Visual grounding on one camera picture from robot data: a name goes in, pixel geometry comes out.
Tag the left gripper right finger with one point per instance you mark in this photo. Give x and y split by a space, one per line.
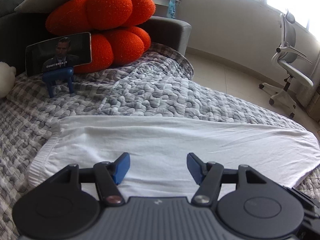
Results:
209 176

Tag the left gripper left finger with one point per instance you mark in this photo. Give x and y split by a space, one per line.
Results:
107 176

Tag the white garment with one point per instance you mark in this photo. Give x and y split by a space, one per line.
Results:
159 146

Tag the grey checked quilt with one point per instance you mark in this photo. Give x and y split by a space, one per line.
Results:
158 84

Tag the blue phone stand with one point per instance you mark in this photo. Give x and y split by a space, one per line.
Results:
50 78

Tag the smartphone on stand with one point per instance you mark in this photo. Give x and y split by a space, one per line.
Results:
56 53

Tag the grey office chair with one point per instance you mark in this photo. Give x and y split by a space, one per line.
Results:
285 55

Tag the white plush toy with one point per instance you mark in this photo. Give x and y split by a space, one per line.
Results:
7 79

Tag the orange flower cushion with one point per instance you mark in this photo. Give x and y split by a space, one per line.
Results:
116 38

